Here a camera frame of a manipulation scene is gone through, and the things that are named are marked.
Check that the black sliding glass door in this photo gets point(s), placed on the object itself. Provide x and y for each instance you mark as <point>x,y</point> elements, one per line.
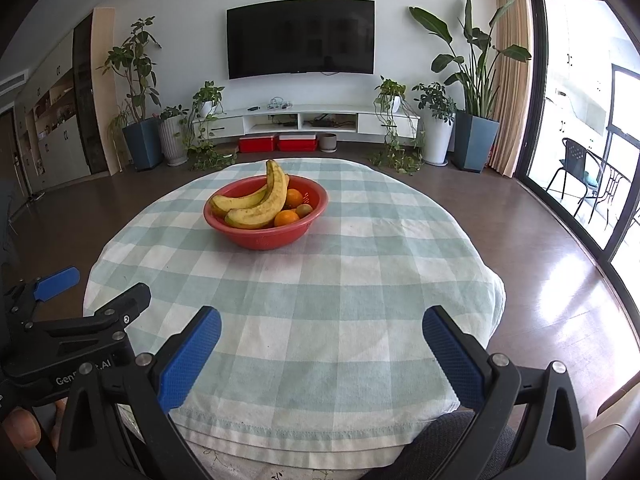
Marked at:
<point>530,85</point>

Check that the small grey round pot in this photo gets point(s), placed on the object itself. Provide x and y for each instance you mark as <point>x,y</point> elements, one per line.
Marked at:
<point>328,143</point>

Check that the white embroidered undercloth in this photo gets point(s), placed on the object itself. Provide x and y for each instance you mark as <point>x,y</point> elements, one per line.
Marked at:
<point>240,465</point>

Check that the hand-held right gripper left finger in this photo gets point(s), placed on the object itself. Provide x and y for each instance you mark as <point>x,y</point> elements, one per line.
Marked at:
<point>192,355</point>

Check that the thin drooping plant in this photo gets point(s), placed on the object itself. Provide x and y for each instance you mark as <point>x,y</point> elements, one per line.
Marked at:
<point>118,132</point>

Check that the beige chair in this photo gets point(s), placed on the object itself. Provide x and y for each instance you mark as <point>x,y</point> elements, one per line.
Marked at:
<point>617,425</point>

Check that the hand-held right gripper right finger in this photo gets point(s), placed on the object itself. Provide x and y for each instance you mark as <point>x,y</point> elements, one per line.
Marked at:
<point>455,355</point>

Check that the bushy plant in white pot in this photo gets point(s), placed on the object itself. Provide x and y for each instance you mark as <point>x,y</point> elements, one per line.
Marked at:
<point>437,140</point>

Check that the green checked tablecloth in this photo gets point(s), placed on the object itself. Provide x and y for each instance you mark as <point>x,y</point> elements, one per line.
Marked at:
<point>310,320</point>

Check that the red storage box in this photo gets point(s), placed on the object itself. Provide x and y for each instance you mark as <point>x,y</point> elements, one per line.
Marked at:
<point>298,143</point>
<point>257,143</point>

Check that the white television cabinet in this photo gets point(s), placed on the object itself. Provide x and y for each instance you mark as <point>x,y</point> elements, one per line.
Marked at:
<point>385,125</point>

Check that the black wall television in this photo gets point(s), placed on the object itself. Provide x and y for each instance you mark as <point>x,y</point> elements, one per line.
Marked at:
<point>300,37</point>

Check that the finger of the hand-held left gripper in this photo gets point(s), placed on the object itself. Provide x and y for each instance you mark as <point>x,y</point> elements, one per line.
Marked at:
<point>120,305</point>
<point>57,280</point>

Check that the brown door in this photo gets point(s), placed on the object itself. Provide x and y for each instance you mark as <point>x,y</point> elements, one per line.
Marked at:
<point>7,160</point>

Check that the white built-in cabinet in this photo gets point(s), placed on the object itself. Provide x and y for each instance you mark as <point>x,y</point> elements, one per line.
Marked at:
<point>60,150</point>

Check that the person's left hand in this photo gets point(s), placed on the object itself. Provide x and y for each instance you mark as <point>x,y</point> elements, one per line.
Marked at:
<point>20,432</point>

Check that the black balcony chair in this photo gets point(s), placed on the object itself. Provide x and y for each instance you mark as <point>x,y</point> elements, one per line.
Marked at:
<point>572,155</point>

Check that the small-leaved tree in blue pot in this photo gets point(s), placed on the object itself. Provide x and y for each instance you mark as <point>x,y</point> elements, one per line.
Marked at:
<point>142,145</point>

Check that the plant in white ribbed pot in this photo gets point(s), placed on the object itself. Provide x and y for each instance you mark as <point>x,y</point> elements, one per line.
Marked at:
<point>174,142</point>

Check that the large yellow banana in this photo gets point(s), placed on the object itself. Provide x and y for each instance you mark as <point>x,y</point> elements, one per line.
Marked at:
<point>270,200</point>

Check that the trailing ivy in white pot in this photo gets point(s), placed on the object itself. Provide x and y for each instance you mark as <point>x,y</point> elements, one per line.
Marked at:
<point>206,107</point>
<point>392,102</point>

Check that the black balcony table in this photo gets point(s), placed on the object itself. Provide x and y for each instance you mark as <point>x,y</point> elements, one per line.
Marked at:
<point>615,175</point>

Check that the orange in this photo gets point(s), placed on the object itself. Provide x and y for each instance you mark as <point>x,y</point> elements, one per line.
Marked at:
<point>286,218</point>
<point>294,197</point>

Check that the dark wall panel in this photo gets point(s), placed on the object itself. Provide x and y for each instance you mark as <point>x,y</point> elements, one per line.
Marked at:
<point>95,110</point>

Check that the beige curtain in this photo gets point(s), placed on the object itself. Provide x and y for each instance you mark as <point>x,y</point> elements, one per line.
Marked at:
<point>512,85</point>

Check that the red plastic colander bowl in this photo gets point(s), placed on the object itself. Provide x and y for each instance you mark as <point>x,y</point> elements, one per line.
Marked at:
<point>270,237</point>

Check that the large-leaved plant in blue pot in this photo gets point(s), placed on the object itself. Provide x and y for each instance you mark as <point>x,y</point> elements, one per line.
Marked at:
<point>475,142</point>

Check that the ceiling air vent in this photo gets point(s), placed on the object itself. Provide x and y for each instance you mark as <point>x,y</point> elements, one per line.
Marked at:
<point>12,84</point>

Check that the brown-streaked yellow banana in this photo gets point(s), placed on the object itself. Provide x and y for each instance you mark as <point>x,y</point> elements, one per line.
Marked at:
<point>235,202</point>

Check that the black media box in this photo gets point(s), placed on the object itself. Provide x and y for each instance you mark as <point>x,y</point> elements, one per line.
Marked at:
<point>322,121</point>

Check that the brown kiwi fruit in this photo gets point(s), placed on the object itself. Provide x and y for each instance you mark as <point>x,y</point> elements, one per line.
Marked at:
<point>303,209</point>

